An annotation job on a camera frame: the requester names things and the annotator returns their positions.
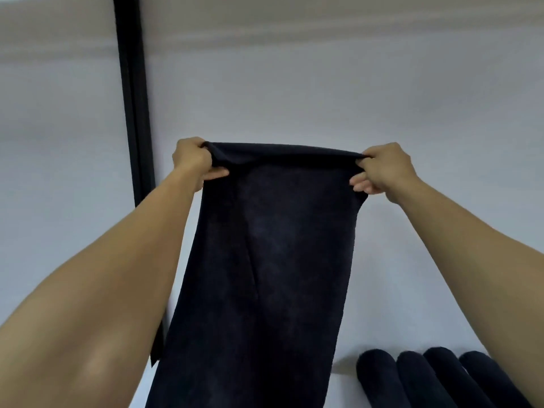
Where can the person's left hand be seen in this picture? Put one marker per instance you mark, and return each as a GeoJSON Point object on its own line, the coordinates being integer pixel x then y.
{"type": "Point", "coordinates": [191, 161]}

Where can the person's left forearm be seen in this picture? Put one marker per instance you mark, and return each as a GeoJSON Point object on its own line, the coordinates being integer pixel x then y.
{"type": "Point", "coordinates": [85, 301]}

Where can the plain dark navy towel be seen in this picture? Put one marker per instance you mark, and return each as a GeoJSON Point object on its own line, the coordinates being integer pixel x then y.
{"type": "Point", "coordinates": [263, 271]}

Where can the person's right hand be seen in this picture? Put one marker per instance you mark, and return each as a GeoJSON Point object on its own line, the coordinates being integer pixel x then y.
{"type": "Point", "coordinates": [391, 174]}

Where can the person's right forearm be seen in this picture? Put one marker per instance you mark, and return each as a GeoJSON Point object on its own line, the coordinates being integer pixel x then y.
{"type": "Point", "coordinates": [488, 271]}

